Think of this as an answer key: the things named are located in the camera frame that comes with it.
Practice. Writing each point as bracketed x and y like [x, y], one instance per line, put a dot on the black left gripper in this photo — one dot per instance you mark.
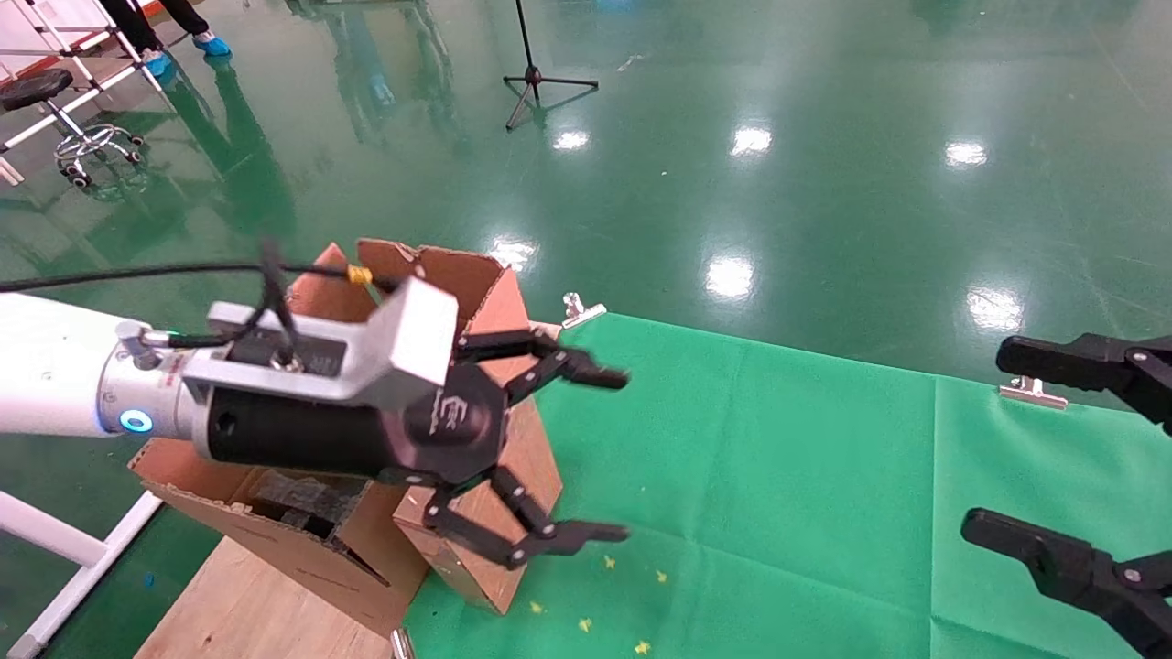
[302, 439]

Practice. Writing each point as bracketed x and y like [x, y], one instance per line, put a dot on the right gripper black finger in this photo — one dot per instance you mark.
[1080, 361]
[1071, 567]

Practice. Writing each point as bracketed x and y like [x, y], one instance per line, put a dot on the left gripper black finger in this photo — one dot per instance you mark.
[577, 537]
[586, 373]

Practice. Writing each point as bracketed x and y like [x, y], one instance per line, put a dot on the small brown cardboard box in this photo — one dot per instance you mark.
[538, 458]

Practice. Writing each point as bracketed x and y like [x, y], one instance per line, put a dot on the large open cardboard carton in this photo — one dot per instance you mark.
[275, 567]

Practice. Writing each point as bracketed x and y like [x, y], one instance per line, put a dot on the silver metal table clip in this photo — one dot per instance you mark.
[1030, 392]
[581, 316]
[403, 645]

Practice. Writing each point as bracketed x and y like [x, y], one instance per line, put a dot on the black foam padding piece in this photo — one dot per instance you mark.
[302, 499]

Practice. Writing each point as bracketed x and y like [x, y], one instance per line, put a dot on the green table cloth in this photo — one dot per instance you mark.
[778, 503]

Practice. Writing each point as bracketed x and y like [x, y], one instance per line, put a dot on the black tripod stand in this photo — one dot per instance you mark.
[536, 78]

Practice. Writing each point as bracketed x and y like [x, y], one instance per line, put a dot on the black round rolling stool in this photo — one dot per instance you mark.
[37, 87]

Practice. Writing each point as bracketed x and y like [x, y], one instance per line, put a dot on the person in black clothes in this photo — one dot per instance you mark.
[137, 23]

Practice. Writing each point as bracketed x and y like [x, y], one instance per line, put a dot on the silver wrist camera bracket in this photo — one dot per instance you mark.
[412, 348]

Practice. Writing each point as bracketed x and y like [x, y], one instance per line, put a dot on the white tube floor frame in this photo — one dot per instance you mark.
[46, 535]

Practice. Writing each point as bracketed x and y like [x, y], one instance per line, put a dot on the white tube frame table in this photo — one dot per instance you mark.
[117, 82]

